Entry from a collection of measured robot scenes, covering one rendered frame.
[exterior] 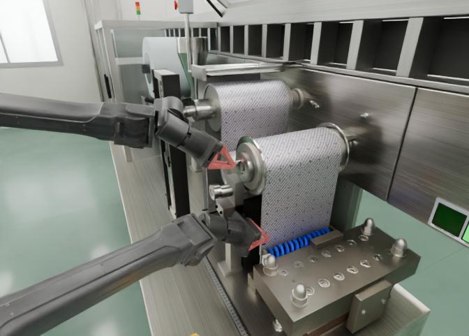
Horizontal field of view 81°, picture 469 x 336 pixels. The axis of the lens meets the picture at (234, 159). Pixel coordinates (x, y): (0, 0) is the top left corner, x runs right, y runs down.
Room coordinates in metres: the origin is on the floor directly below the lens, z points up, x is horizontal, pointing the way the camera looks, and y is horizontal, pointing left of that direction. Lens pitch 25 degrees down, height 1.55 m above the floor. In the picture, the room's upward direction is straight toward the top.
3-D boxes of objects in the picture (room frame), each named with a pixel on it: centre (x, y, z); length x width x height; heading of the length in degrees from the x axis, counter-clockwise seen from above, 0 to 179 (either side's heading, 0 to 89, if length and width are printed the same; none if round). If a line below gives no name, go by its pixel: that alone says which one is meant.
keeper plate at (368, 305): (0.45, -0.32, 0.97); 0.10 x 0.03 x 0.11; 116
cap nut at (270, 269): (0.49, -0.09, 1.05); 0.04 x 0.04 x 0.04
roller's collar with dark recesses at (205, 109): (0.83, 0.09, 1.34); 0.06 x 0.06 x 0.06; 26
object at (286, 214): (0.61, -0.17, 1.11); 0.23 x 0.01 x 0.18; 116
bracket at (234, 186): (0.63, 0.02, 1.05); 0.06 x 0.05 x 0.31; 116
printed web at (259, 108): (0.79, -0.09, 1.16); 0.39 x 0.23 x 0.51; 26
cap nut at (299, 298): (0.41, -0.14, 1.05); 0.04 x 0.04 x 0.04
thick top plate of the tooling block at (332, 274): (0.52, -0.26, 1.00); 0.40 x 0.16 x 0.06; 116
